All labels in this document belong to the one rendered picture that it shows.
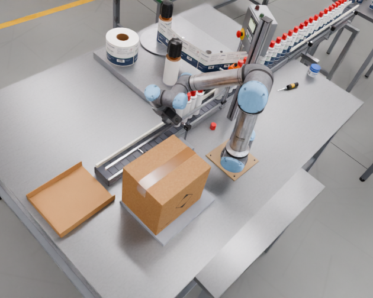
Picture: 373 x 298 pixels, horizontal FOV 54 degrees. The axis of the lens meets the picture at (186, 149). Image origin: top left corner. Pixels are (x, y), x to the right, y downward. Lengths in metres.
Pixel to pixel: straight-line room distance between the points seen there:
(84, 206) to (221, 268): 0.68
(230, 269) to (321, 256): 1.33
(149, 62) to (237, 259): 1.36
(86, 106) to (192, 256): 1.05
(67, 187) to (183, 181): 0.60
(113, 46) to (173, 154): 0.94
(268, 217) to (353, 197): 1.58
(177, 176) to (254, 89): 0.48
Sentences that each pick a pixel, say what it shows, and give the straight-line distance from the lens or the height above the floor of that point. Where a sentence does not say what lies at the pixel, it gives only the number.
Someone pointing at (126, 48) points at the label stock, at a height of 1.02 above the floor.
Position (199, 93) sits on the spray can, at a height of 1.05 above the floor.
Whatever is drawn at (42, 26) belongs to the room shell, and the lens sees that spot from 4.33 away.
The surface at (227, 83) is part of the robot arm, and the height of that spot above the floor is 1.34.
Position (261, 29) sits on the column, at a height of 1.45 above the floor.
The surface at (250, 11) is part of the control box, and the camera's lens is 1.95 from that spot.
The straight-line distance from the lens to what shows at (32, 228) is 2.46.
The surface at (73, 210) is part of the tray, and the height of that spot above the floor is 0.83.
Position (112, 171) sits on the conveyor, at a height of 0.88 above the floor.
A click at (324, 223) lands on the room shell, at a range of 3.09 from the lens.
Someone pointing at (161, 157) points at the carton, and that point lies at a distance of 1.58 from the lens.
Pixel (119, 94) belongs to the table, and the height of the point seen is 0.83.
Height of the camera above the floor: 2.37
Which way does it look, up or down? 50 degrees down
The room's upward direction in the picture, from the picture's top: 14 degrees clockwise
